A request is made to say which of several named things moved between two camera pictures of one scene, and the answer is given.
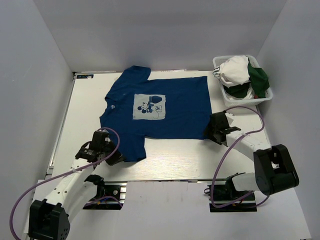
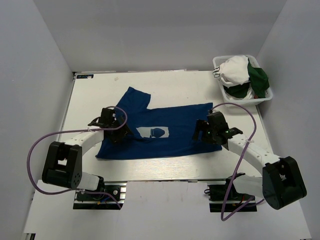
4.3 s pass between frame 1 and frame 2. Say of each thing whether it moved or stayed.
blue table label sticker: stayed
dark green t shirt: stayed
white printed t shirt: stayed
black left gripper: moved
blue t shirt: moved
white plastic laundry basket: stayed
